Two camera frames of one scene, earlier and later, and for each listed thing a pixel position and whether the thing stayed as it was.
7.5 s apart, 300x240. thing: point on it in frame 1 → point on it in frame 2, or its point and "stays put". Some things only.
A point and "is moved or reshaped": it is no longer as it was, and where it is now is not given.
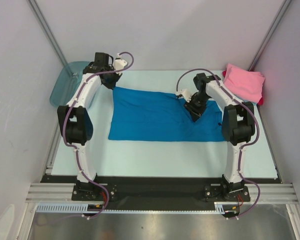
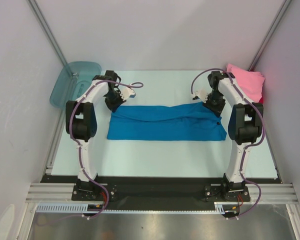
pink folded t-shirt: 245,84 stays put
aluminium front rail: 270,193 stays put
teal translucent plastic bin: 66,82 stays put
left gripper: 112,85 → 113,107
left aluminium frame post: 47,30 stays put
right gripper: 196,107 → 215,107
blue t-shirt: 137,114 is moved or reshaped
